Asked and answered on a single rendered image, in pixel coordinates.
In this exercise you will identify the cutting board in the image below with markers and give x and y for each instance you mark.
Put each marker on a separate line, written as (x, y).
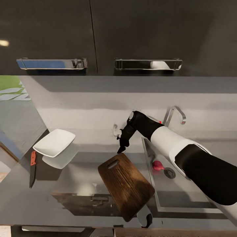
(128, 187)

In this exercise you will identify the vidalia onion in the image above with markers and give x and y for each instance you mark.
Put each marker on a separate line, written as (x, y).
(157, 165)

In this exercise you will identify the cabinet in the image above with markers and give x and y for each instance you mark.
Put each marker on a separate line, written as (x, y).
(193, 38)

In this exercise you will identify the bowl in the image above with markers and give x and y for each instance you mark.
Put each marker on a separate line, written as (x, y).
(53, 144)

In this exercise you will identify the fixed window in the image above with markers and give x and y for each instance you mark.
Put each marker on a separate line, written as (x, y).
(20, 122)

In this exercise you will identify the parer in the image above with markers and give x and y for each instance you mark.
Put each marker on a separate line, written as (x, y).
(33, 164)

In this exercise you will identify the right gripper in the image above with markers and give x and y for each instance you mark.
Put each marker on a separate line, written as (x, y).
(124, 140)

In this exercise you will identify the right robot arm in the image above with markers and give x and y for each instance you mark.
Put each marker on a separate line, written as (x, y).
(216, 178)

